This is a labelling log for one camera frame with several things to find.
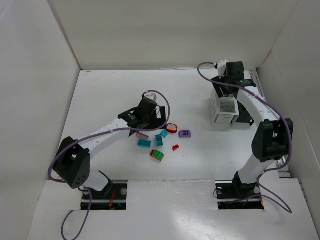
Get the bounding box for purple orange flat lego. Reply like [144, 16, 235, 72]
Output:
[136, 132, 149, 140]

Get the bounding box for red green stacked lego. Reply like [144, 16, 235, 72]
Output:
[150, 149, 165, 162]

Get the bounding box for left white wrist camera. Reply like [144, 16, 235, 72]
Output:
[144, 92, 157, 102]

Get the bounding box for purple cable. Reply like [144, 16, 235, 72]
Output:
[47, 89, 171, 240]
[196, 61, 295, 215]

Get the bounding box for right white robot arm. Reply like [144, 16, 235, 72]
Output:
[213, 59, 294, 200]

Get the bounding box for white slatted container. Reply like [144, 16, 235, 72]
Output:
[210, 88, 240, 126]

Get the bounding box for teal two-by-three lego brick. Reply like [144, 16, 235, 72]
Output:
[138, 139, 152, 148]

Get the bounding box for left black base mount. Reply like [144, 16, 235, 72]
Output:
[79, 170, 128, 211]

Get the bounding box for small teal lego brick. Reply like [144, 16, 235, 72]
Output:
[160, 129, 169, 138]

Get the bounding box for small red lego brick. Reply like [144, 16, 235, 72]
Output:
[172, 144, 180, 151]

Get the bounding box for red flower lego piece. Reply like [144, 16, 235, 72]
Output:
[165, 123, 178, 134]

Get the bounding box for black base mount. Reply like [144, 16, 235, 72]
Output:
[213, 175, 264, 210]
[79, 170, 128, 211]

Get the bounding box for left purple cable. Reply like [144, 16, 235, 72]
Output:
[47, 89, 171, 240]

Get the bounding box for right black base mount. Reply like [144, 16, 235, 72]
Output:
[213, 175, 264, 210]

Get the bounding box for purple square lego brick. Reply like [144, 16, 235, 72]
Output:
[178, 130, 192, 138]

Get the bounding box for teal tall lego brick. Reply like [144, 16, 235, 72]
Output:
[155, 134, 164, 147]

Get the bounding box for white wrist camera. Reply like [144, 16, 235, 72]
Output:
[216, 59, 229, 79]
[144, 92, 157, 102]

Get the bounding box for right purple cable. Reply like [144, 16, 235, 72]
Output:
[196, 61, 295, 215]

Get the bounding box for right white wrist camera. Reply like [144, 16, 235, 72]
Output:
[216, 59, 229, 79]

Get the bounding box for black slatted container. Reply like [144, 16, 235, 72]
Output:
[233, 102, 255, 126]

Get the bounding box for aluminium rail right edge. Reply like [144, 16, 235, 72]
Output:
[249, 70, 266, 100]

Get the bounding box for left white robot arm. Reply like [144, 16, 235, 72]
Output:
[51, 93, 166, 195]

